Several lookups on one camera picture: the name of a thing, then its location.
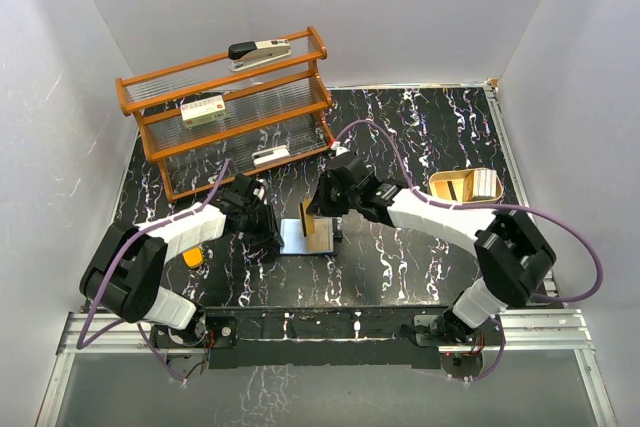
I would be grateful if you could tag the yellow round tape measure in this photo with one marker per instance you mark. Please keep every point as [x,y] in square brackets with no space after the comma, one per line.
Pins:
[193,258]

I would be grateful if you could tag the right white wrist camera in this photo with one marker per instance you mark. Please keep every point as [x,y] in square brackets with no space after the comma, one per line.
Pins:
[337,148]

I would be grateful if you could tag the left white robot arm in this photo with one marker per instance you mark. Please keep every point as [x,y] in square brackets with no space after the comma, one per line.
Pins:
[125,273]

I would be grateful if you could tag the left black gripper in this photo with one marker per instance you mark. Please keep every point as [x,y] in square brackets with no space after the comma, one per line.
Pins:
[269,236]

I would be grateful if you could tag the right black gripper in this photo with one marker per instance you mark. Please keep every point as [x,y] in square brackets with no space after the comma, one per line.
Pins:
[320,204]

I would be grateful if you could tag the orange wooden three-tier shelf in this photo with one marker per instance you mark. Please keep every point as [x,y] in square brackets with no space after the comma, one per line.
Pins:
[261,104]

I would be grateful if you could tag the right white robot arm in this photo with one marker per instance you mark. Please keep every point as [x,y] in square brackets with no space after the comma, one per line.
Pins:
[512,254]

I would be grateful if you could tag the small white stapler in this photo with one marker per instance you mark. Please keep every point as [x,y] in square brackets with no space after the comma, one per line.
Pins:
[270,156]

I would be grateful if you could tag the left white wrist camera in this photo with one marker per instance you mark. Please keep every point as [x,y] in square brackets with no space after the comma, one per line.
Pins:
[260,193]

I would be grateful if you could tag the gold credit card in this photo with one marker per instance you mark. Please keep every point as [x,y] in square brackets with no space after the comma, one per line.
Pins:
[307,219]
[322,241]

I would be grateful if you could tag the black leather card holder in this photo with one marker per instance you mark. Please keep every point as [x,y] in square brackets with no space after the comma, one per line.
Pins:
[295,242]

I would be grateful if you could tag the wooden oval card tray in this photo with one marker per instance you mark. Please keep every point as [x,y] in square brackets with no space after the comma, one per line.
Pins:
[448,185]

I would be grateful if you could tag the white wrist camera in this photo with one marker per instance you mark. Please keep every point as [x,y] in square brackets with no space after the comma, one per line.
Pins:
[260,193]
[337,148]

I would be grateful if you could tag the white staples box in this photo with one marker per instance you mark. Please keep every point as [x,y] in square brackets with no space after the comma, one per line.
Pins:
[203,111]

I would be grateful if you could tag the black and beige stapler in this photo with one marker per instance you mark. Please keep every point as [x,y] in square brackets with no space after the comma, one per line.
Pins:
[252,54]

